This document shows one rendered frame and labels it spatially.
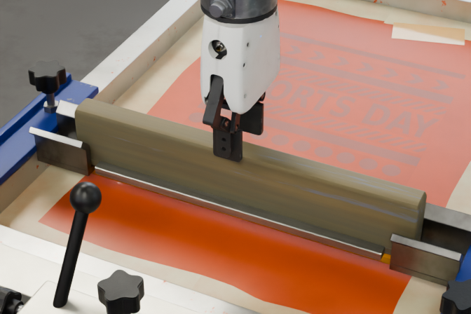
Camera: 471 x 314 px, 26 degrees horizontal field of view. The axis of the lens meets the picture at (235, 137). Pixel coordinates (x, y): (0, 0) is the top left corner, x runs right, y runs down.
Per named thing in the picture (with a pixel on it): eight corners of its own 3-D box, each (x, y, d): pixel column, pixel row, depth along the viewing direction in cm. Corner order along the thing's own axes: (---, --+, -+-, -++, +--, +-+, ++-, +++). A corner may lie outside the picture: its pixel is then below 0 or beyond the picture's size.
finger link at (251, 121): (261, 85, 107) (261, 137, 111) (273, 70, 109) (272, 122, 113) (233, 78, 108) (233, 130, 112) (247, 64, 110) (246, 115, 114)
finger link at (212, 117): (206, 109, 97) (218, 139, 102) (237, 45, 100) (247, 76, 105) (195, 106, 98) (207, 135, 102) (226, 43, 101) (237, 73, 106)
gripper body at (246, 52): (251, 24, 94) (251, 124, 100) (295, -22, 101) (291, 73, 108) (179, 7, 96) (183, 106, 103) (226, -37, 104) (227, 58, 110)
